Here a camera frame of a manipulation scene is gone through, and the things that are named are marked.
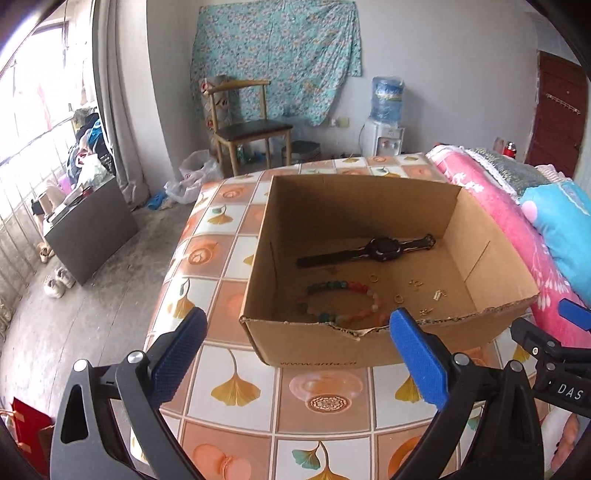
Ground white water dispenser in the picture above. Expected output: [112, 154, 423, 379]
[360, 117, 406, 158]

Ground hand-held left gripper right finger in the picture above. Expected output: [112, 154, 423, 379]
[389, 308, 546, 480]

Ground brown cardboard box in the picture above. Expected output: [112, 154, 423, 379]
[239, 174, 540, 369]

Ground pile of clothes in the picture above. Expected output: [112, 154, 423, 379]
[67, 108, 116, 185]

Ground metal window railing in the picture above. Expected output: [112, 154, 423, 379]
[0, 117, 79, 296]

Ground grey patterned cushion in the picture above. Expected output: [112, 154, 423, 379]
[466, 148, 552, 195]

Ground dark grey cabinet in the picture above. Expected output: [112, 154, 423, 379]
[44, 178, 139, 286]

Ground white shoes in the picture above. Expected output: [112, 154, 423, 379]
[44, 268, 75, 298]

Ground grey curtain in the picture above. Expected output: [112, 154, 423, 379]
[92, 0, 151, 208]

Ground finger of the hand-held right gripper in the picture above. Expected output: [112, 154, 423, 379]
[558, 299, 591, 332]
[510, 316, 591, 393]

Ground metal hook rack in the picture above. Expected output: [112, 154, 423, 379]
[545, 92, 583, 114]

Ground wooden chair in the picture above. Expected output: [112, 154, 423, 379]
[202, 75, 295, 176]

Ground pink bead bracelet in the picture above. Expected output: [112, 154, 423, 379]
[342, 290, 389, 326]

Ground pink floral blanket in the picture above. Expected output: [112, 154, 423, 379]
[425, 145, 591, 480]

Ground red paper bag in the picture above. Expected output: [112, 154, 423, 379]
[11, 397, 54, 455]

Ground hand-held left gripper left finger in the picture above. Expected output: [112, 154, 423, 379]
[50, 307, 208, 480]

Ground multicolour bead bracelet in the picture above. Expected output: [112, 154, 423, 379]
[298, 279, 377, 326]

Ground teal floral wall cloth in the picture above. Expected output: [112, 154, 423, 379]
[191, 0, 363, 126]

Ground blue pillow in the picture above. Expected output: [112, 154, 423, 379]
[519, 180, 591, 305]

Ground brown door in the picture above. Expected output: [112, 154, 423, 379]
[524, 51, 588, 181]

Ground dark purple smart watch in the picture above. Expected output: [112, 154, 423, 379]
[295, 234, 435, 269]

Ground white plastic bag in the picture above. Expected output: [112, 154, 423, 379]
[165, 150, 222, 205]

